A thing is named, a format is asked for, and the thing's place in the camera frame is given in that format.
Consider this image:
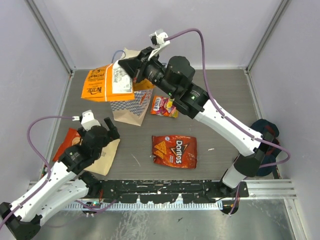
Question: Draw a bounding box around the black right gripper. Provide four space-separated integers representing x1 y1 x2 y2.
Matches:
118 46 177 98

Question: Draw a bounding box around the orange chips bag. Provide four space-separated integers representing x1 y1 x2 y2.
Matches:
81 62 135 102

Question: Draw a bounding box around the colourful candy bag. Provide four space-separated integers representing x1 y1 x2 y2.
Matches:
150 95 179 118

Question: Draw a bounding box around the red Doritos bag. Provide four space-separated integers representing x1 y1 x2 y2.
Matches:
151 135 198 169

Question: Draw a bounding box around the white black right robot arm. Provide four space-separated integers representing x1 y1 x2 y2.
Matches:
118 47 274 197

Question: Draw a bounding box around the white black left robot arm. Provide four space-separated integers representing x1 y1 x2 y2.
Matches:
0 114 120 240

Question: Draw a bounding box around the blue checkered paper bag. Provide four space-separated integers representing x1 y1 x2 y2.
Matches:
109 47 156 127

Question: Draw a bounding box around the cream red cassava chips bag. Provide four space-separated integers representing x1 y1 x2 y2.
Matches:
52 128 121 176

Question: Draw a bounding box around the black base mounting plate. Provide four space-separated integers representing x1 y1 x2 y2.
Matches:
101 180 249 204

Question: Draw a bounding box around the dark blue red cloth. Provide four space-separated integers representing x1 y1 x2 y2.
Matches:
250 119 281 177

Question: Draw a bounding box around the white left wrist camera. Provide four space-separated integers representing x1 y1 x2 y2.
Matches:
72 110 101 131

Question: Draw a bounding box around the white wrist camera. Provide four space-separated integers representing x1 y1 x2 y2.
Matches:
72 110 101 131
148 29 171 60

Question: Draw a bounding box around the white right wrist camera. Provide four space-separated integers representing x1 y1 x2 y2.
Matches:
148 29 171 60

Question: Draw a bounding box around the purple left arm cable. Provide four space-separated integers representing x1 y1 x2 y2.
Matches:
0 115 118 226

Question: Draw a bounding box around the left aluminium corner post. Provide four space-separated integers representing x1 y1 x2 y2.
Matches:
24 0 74 75

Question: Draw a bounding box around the aluminium corner post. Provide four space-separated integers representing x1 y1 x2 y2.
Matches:
245 0 292 74
24 0 74 75

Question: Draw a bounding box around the aluminium front rail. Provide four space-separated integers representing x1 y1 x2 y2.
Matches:
27 178 297 211

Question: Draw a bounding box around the right aluminium corner post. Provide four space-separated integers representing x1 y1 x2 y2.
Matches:
245 0 292 74

